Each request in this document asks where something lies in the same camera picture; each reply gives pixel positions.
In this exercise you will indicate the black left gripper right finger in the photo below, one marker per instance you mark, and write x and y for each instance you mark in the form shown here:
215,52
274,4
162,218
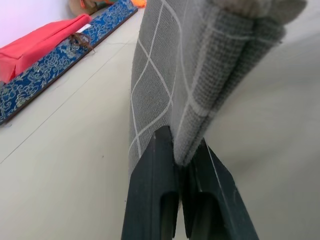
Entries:
215,200

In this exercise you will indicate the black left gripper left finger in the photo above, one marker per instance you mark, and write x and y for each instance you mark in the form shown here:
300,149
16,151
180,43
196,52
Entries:
150,190

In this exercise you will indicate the grey checked towel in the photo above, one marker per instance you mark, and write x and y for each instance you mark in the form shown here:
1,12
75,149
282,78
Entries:
190,62

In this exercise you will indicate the red fabric pouch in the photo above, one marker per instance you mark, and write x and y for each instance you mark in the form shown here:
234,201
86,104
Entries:
37,47

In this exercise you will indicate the blue patterned mat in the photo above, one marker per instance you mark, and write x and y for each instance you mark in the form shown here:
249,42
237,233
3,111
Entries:
50,62

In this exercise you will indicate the orange fabric item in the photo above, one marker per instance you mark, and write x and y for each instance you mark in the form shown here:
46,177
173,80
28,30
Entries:
136,3

